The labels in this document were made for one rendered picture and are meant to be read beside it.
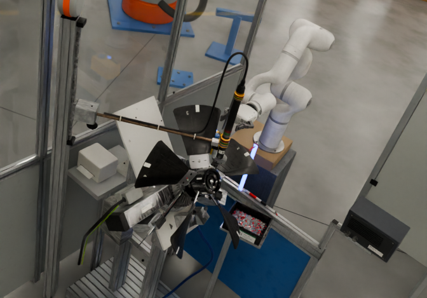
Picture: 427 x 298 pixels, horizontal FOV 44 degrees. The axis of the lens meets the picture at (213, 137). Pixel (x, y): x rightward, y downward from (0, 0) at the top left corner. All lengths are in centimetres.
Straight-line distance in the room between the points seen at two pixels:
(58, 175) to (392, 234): 155
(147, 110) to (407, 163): 218
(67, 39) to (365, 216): 150
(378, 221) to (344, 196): 211
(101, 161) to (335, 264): 202
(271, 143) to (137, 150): 90
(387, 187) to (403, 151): 34
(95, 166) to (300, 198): 214
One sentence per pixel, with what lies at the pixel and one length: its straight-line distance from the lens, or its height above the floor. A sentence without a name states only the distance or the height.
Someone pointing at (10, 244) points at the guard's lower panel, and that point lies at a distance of 298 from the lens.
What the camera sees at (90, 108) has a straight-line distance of 232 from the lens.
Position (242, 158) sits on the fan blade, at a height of 119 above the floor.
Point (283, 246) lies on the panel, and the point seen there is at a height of 71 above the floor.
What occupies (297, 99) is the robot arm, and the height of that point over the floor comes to 138.
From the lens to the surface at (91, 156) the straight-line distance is 273.
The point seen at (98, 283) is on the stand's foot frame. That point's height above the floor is 8.
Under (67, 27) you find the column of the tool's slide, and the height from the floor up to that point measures 177.
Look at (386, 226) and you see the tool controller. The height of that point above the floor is 124.
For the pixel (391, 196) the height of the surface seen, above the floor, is 38.
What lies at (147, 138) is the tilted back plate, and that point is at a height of 123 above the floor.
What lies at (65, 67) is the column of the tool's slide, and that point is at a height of 158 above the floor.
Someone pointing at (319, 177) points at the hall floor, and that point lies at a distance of 466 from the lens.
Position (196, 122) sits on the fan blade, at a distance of 240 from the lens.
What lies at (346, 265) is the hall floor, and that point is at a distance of 405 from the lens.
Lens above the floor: 276
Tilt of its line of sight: 36 degrees down
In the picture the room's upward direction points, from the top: 16 degrees clockwise
